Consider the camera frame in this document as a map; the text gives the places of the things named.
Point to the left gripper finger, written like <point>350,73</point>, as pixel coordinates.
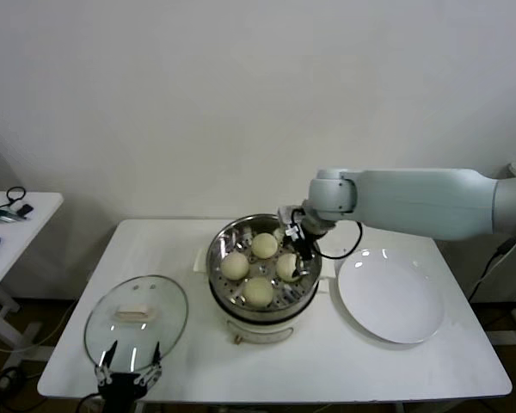
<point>154,368</point>
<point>106,363</point>

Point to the small black object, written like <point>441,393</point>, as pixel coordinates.
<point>25,210</point>

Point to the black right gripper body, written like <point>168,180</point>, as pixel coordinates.
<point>303,245</point>

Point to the cream electric cooker base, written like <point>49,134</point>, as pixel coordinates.
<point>262,333</point>

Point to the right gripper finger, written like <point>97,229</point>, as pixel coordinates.
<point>288,246</point>
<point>306,266</point>

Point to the white steamed baozi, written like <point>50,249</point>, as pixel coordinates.
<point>264,246</point>
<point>235,266</point>
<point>286,269</point>
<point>258,292</point>

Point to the stainless steel steamer basket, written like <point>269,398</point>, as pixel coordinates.
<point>223,241</point>

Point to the white side table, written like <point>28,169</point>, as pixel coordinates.
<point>21,245</point>

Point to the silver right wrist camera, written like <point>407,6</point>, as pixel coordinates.
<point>286,214</point>

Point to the white round plate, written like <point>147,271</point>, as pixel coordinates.
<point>391,297</point>

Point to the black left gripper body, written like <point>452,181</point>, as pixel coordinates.
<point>122,389</point>

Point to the pale right robot arm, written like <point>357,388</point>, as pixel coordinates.
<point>413,202</point>

